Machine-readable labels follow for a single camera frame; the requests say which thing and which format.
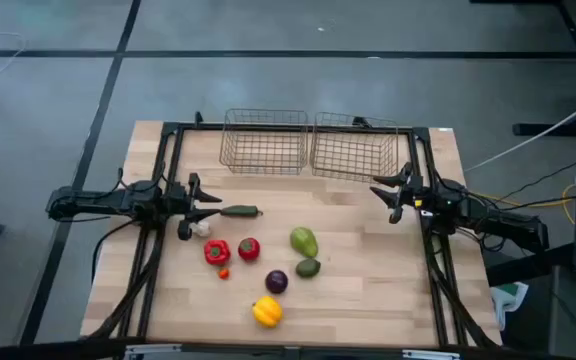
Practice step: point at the yellow bell pepper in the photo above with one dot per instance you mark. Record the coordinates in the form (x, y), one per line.
(267, 312)

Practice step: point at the red bell pepper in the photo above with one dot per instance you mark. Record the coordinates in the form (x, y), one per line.
(217, 252)

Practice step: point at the black floor beam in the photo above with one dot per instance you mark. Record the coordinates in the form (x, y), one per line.
(528, 265)

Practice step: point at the silver metal bracket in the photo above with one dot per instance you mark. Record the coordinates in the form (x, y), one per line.
(430, 354)
(153, 349)

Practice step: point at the light green bell pepper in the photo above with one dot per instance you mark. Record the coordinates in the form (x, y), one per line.
(304, 242)

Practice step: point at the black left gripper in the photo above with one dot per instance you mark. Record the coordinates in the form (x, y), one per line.
(175, 197)

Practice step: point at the small orange-red cherry tomato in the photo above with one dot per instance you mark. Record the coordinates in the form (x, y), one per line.
(224, 274)

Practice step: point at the white and green bag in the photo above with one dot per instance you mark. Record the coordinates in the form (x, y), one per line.
(510, 295)

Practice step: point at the dark green avocado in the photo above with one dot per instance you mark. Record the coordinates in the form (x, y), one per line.
(308, 268)

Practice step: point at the round purple eggplant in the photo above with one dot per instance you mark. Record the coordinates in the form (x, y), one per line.
(277, 282)

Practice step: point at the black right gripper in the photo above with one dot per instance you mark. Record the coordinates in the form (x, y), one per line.
(415, 192)

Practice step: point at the red tomato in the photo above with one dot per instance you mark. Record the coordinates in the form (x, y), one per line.
(249, 249)

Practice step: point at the white garlic bulb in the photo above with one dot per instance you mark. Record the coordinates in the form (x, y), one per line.
(201, 229)

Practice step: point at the black aluminium table frame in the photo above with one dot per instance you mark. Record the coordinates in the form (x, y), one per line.
(203, 127)

